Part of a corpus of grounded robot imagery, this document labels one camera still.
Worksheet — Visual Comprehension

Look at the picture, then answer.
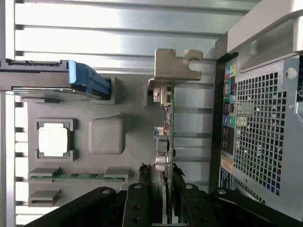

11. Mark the blue printed case label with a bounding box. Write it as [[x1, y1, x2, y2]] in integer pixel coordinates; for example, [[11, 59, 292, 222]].
[[219, 165, 235, 190]]

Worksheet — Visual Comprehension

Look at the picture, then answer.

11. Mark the green ram stick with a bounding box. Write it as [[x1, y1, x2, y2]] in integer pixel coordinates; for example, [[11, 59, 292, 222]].
[[29, 173, 125, 181]]

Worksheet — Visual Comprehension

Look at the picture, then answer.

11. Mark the grey plastic parts rack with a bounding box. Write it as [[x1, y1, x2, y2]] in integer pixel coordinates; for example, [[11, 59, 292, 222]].
[[20, 75, 175, 207]]

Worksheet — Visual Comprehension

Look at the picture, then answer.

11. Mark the rear port panel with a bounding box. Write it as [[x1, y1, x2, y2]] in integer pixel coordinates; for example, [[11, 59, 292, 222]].
[[222, 63, 238, 154]]

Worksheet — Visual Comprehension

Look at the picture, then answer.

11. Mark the grey metal pc case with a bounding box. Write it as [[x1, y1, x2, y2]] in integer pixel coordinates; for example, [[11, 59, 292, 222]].
[[208, 0, 303, 227]]

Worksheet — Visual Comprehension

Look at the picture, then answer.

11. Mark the silver cpu chip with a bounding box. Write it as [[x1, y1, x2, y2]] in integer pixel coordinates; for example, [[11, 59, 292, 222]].
[[37, 122, 71, 157]]

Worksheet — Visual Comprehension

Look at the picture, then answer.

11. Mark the hard disk with blue carrier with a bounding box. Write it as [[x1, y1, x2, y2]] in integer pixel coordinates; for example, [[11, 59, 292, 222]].
[[0, 59, 112, 101]]

